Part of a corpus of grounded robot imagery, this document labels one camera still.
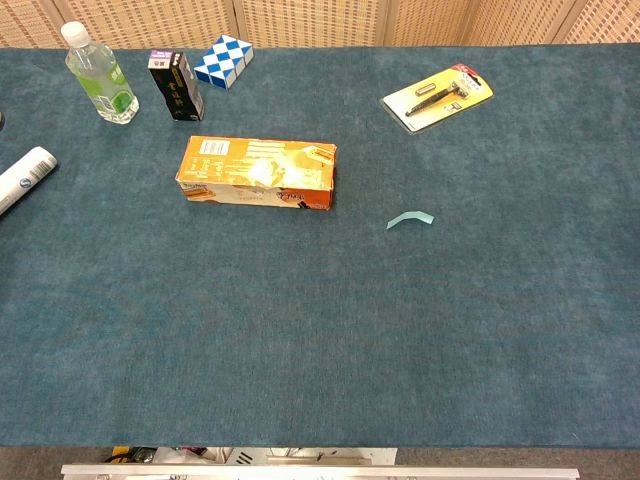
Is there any small light blue strip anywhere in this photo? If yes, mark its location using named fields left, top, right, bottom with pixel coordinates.
left=385, top=211, right=435, bottom=231

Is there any orange cardboard box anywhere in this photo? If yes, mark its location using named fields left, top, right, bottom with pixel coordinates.
left=174, top=135, right=338, bottom=212

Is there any black purple small carton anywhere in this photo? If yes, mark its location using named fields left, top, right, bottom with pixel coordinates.
left=148, top=49, right=206, bottom=122

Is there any clear plastic water bottle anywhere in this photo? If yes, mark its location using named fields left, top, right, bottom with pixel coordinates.
left=60, top=21, right=141, bottom=125

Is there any teal felt table cloth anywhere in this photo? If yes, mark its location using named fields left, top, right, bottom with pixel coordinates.
left=0, top=43, right=640, bottom=449

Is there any razor in yellow blister pack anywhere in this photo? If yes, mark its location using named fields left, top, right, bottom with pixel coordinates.
left=380, top=62, right=496, bottom=135

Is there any blue white snake cube puzzle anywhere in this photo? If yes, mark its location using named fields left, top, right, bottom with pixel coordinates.
left=193, top=34, right=255, bottom=91

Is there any woven bamboo folding screen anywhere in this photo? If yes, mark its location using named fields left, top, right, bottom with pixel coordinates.
left=0, top=0, right=640, bottom=50

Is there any white printed tube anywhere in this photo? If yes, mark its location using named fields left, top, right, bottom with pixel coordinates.
left=0, top=145, right=59, bottom=217

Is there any aluminium profile rail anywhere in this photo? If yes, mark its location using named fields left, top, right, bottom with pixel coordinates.
left=60, top=463, right=581, bottom=480

